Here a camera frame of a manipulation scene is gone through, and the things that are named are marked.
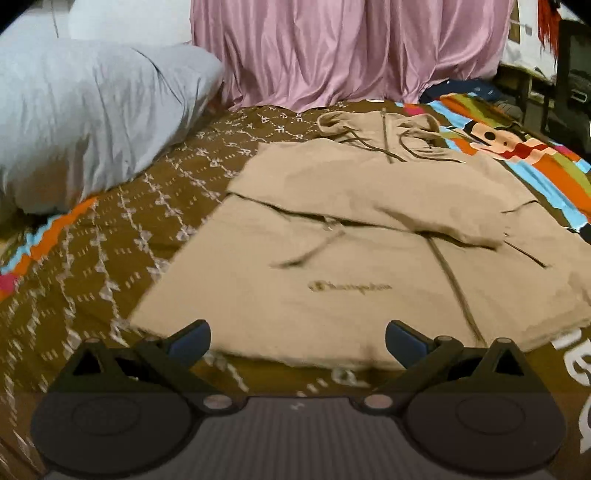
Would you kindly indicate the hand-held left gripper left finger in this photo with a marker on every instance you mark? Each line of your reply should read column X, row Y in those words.
column 191, row 339

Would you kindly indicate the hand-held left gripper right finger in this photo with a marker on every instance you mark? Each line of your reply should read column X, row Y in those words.
column 406, row 344

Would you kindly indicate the beige hoodie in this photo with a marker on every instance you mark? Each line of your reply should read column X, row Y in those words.
column 351, row 221

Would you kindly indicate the brown printed blanket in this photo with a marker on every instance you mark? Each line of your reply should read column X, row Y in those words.
column 92, row 258

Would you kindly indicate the grey pillow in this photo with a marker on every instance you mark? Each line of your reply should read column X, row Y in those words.
column 83, row 115

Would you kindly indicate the dark blue bag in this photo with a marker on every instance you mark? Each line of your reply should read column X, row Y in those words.
column 461, row 90

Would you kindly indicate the dark desk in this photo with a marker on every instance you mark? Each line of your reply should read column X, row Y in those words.
column 526, row 83

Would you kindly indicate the pink curtain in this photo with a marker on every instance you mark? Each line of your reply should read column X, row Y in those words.
column 351, row 50

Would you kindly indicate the black office chair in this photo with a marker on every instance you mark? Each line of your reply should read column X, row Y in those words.
column 575, row 87

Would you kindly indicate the white pillow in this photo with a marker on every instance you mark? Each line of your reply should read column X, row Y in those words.
column 129, row 21

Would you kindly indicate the red hanging cloth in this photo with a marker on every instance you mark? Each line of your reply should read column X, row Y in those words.
column 548, row 25

